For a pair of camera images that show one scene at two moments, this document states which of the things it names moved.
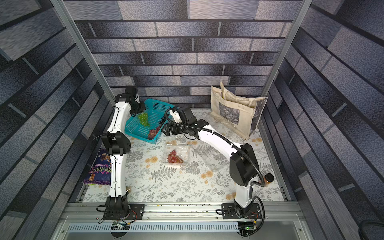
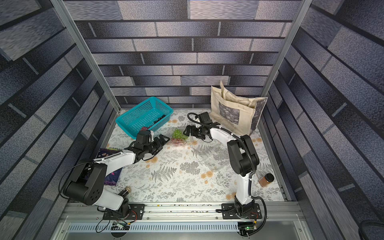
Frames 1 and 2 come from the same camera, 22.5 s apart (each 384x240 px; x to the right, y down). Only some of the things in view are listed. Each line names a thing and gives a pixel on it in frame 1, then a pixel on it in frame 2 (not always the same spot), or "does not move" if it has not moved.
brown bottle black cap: [268, 178] does not move
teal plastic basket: [155, 111] does not move
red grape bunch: [173, 158] -> [178, 142]
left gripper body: [140, 107] -> [153, 146]
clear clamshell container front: [184, 151] -> [178, 139]
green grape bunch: [143, 119] -> [178, 134]
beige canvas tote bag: [239, 114] does not move
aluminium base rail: [282, 221] does not move
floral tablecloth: [175, 169] does not move
